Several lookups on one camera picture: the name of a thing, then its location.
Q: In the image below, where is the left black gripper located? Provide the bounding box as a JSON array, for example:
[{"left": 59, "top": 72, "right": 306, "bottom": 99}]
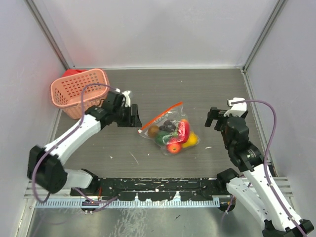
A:
[{"left": 112, "top": 104, "right": 141, "bottom": 127}]

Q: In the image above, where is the yellow toy pear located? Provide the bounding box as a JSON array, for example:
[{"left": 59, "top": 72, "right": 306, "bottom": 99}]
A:
[{"left": 182, "top": 132, "right": 198, "bottom": 149}]

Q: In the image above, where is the dark green toy avocado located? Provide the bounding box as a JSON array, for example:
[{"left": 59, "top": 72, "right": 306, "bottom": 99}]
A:
[{"left": 155, "top": 131, "right": 170, "bottom": 146}]

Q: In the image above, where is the clear zip top bag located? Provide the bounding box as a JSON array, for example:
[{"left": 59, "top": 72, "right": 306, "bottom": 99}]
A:
[{"left": 138, "top": 102, "right": 200, "bottom": 155}]

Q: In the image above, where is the red toy apple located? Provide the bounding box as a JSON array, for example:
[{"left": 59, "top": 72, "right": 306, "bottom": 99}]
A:
[{"left": 166, "top": 143, "right": 182, "bottom": 155}]

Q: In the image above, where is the pink plastic basket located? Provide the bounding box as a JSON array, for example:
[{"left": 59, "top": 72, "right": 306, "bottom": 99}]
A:
[{"left": 50, "top": 69, "right": 110, "bottom": 119}]

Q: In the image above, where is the red yellow toy mango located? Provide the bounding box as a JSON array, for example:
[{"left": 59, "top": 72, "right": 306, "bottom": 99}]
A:
[{"left": 175, "top": 119, "right": 190, "bottom": 144}]

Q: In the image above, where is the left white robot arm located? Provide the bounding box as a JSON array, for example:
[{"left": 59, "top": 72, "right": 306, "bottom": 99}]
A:
[{"left": 27, "top": 90, "right": 142, "bottom": 196}]

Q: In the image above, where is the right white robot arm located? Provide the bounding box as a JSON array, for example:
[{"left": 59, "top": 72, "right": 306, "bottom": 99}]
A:
[{"left": 205, "top": 107, "right": 314, "bottom": 237}]

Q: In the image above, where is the red cloth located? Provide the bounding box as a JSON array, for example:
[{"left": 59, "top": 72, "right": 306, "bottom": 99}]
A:
[{"left": 62, "top": 69, "right": 85, "bottom": 77}]

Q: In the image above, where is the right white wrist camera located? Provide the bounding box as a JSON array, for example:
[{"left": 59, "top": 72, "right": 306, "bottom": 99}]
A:
[{"left": 224, "top": 97, "right": 247, "bottom": 117}]

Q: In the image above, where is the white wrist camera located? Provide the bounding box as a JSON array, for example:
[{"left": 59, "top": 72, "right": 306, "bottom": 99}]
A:
[
  {"left": 115, "top": 88, "right": 132, "bottom": 108},
  {"left": 224, "top": 97, "right": 247, "bottom": 117}
]

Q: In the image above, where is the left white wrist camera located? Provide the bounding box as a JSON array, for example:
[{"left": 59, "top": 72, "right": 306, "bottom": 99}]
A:
[{"left": 115, "top": 88, "right": 132, "bottom": 108}]

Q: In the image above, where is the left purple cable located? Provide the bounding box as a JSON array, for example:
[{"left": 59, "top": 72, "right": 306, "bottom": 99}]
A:
[{"left": 32, "top": 83, "right": 121, "bottom": 213}]

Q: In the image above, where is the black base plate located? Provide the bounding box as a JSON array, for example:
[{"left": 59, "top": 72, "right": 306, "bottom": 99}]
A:
[{"left": 80, "top": 177, "right": 230, "bottom": 201}]

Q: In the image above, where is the white slotted cable duct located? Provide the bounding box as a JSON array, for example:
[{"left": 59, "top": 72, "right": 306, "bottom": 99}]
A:
[{"left": 35, "top": 197, "right": 220, "bottom": 209}]

